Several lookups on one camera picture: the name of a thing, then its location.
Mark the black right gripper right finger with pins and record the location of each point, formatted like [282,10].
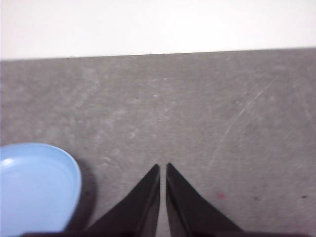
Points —
[187,214]

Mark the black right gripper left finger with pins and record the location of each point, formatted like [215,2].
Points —
[138,212]

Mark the blue plate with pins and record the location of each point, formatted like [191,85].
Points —
[34,190]

